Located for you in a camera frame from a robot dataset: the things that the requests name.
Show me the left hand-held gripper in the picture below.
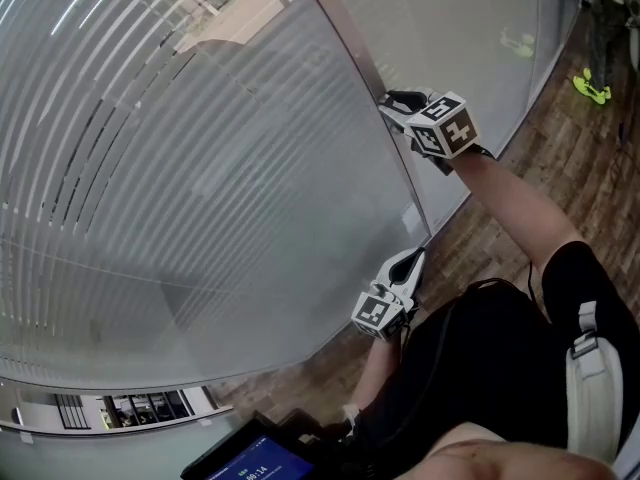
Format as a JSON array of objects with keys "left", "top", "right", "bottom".
[{"left": 351, "top": 246, "right": 428, "bottom": 342}]

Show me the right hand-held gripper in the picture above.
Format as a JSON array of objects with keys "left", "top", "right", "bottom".
[{"left": 378, "top": 89, "right": 482, "bottom": 177}]

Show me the frosted striped glass wall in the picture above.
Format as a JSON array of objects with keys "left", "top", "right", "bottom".
[{"left": 0, "top": 0, "right": 431, "bottom": 389}]

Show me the person's left forearm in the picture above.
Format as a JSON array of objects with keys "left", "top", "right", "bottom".
[{"left": 352, "top": 337, "right": 401, "bottom": 417}]

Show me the person's right forearm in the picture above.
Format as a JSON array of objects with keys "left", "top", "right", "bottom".
[{"left": 449, "top": 150, "right": 581, "bottom": 274}]

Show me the person's black shirt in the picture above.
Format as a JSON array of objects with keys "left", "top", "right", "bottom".
[{"left": 349, "top": 240, "right": 640, "bottom": 469}]

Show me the black tablet with blue screen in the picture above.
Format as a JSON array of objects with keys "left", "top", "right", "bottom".
[{"left": 180, "top": 417, "right": 316, "bottom": 480}]

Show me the frosted glass panel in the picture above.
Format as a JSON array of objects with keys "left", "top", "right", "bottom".
[{"left": 0, "top": 410, "right": 236, "bottom": 480}]

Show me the grey metal window frame post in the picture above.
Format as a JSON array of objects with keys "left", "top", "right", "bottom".
[{"left": 294, "top": 0, "right": 432, "bottom": 239}]

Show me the black braided cable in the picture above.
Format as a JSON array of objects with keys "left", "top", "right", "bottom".
[
  {"left": 467, "top": 261, "right": 541, "bottom": 309},
  {"left": 398, "top": 323, "right": 417, "bottom": 360}
]

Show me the black chest mount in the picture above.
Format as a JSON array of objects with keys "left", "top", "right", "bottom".
[{"left": 277, "top": 407, "right": 354, "bottom": 452}]

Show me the grey shoulder bag strap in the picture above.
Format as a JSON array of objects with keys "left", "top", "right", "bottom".
[{"left": 567, "top": 300, "right": 625, "bottom": 464}]

